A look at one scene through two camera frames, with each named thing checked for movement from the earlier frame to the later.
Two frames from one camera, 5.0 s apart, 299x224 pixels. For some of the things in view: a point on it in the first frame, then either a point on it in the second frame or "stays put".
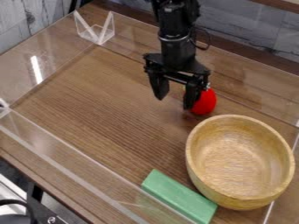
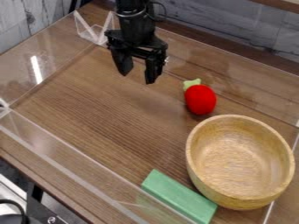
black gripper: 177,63 → 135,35
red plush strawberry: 206,102 stays put
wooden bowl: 239,160 stays put
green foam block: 179,197 stays put
